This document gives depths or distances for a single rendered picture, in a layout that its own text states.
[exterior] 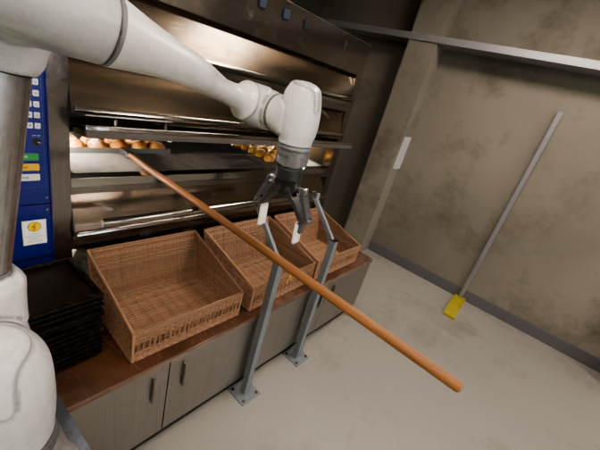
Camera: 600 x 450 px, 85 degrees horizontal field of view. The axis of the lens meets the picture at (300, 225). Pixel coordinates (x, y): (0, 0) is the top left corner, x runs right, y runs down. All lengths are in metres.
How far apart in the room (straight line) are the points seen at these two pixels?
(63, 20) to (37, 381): 0.54
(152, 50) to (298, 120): 0.38
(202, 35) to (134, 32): 1.17
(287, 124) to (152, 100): 0.89
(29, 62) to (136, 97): 0.93
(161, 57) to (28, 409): 0.59
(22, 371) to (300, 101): 0.73
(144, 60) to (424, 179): 3.71
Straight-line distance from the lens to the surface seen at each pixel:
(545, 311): 4.22
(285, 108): 0.86
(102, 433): 1.72
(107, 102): 1.55
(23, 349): 0.71
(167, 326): 1.54
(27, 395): 0.73
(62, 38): 0.55
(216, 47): 1.77
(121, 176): 1.68
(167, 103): 1.66
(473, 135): 3.98
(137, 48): 0.58
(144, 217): 1.34
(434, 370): 0.97
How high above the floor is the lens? 1.75
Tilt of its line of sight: 23 degrees down
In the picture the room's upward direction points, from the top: 16 degrees clockwise
